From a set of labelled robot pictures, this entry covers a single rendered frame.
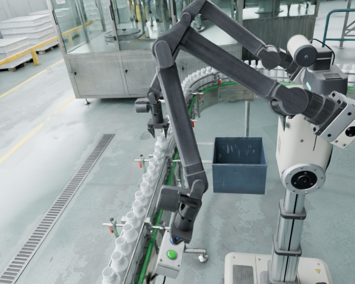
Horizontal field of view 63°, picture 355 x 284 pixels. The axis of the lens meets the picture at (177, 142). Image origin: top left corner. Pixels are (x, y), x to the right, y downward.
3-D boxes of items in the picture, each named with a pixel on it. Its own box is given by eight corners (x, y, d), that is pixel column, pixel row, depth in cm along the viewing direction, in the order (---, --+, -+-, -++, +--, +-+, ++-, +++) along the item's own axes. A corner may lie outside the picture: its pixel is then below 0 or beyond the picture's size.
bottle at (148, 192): (159, 212, 131) (154, 185, 123) (147, 218, 129) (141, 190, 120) (152, 205, 136) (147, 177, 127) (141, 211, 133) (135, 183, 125)
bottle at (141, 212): (152, 233, 121) (146, 204, 113) (140, 240, 119) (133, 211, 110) (146, 224, 126) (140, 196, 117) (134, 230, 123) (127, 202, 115)
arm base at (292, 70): (292, 81, 121) (310, 56, 115) (275, 73, 121) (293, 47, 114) (288, 75, 129) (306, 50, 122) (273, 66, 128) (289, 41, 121)
